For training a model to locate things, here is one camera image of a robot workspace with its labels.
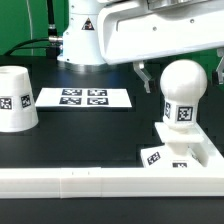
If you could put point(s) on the white lamp bulb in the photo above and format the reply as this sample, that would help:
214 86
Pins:
183 83

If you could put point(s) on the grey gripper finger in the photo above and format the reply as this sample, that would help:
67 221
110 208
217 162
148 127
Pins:
218 73

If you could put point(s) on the white L-shaped fence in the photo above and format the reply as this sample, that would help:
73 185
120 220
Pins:
207 180

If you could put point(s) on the white lamp base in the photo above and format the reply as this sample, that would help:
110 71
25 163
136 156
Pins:
175 151

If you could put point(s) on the white lamp shade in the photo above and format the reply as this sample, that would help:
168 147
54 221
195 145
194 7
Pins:
17 106

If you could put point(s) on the black cable connector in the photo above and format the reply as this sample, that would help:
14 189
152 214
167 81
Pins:
55 40

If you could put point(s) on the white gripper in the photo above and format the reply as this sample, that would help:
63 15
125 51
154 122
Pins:
135 30

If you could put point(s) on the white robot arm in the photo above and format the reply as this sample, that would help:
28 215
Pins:
80 45

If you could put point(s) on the white marker sheet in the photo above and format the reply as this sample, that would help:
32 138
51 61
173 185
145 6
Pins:
83 97

